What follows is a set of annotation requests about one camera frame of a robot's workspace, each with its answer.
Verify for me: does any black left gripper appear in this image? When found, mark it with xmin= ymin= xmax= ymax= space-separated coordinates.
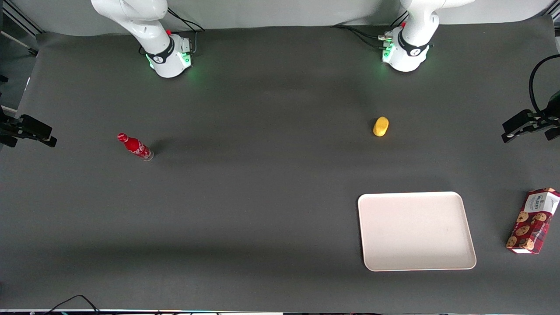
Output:
xmin=502 ymin=90 xmax=560 ymax=144

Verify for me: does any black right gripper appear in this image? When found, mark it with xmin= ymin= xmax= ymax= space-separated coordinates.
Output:
xmin=0 ymin=105 xmax=58 ymax=147

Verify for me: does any red cookie box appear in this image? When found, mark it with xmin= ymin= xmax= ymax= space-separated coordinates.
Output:
xmin=506 ymin=188 xmax=560 ymax=255

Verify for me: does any white rectangular tray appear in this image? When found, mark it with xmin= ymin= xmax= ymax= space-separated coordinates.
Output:
xmin=357 ymin=191 xmax=477 ymax=272

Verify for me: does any red cola bottle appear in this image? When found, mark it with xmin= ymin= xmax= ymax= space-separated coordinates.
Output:
xmin=117 ymin=133 xmax=154 ymax=162

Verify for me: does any dark grey table cloth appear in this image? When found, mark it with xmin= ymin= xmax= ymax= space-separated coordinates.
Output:
xmin=0 ymin=15 xmax=560 ymax=313

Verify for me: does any black looped wrist cable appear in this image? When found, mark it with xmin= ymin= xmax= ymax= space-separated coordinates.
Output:
xmin=529 ymin=54 xmax=560 ymax=121

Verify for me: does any aluminium frame rail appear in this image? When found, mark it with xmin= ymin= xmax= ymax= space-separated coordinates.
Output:
xmin=0 ymin=0 xmax=44 ymax=35

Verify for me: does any thin black cable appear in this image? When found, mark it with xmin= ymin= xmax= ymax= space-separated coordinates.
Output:
xmin=44 ymin=294 xmax=102 ymax=315

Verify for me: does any black right arm base cable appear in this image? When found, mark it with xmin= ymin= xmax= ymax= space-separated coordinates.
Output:
xmin=167 ymin=7 xmax=206 ymax=55

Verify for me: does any black arm base cable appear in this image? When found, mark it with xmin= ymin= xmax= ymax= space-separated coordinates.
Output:
xmin=167 ymin=7 xmax=206 ymax=55
xmin=330 ymin=25 xmax=385 ymax=49

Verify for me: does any black left arm base cable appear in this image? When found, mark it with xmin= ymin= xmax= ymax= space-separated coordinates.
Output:
xmin=330 ymin=25 xmax=385 ymax=49

